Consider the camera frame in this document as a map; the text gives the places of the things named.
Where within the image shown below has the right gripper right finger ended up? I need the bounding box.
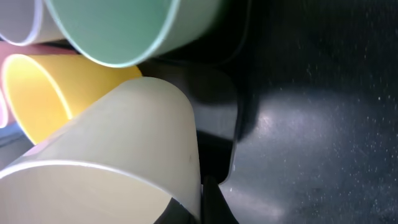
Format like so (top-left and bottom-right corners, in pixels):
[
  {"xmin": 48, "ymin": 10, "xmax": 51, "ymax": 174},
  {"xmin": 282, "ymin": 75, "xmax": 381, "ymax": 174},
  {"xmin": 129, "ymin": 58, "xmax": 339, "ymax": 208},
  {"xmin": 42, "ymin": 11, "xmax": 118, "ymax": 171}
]
[{"xmin": 201, "ymin": 175, "xmax": 240, "ymax": 224}]

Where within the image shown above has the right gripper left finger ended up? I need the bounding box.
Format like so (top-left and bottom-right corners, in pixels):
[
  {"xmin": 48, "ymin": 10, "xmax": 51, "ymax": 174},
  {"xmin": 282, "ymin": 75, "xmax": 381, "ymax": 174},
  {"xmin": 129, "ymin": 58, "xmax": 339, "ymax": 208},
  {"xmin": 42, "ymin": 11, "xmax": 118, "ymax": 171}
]
[{"xmin": 154, "ymin": 196, "xmax": 200, "ymax": 224}]

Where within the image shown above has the white cup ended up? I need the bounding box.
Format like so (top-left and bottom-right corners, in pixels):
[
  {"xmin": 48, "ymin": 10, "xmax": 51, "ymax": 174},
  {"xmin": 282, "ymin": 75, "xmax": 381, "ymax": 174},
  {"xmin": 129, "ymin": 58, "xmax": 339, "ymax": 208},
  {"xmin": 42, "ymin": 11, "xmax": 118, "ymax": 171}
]
[{"xmin": 0, "ymin": 77, "xmax": 203, "ymax": 224}]

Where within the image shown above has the yellow cup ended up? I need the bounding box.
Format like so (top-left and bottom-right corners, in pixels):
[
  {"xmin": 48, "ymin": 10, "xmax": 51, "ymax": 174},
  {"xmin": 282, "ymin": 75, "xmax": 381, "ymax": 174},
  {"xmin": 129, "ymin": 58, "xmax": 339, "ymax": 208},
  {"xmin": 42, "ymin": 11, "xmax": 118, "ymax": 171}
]
[{"xmin": 1, "ymin": 53, "xmax": 144, "ymax": 146}]

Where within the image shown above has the pink cup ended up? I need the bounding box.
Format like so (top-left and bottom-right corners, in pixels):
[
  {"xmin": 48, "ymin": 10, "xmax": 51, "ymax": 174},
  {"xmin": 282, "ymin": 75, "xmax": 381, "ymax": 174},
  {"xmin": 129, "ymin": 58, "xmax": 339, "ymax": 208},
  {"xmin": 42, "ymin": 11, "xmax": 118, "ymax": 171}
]
[{"xmin": 0, "ymin": 41, "xmax": 78, "ymax": 129}]

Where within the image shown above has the black tray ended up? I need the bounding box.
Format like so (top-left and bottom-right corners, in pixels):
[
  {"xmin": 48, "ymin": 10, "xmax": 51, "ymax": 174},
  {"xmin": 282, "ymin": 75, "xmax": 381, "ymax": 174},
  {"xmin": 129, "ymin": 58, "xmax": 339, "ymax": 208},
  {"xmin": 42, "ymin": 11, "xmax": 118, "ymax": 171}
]
[{"xmin": 0, "ymin": 0, "xmax": 259, "ymax": 186}]

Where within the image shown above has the green cup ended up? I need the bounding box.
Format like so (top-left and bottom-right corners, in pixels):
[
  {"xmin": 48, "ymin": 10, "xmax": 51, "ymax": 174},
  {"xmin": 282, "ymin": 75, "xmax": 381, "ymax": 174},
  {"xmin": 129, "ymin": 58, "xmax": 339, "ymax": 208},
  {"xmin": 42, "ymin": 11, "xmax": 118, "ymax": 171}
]
[{"xmin": 43, "ymin": 0, "xmax": 225, "ymax": 69}]

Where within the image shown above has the grey cup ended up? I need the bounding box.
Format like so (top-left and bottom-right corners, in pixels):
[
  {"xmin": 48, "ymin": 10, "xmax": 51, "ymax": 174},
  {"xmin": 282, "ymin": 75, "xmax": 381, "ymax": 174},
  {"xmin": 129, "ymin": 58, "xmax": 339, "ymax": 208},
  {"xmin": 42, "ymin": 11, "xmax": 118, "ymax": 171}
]
[{"xmin": 0, "ymin": 0, "xmax": 67, "ymax": 47}]

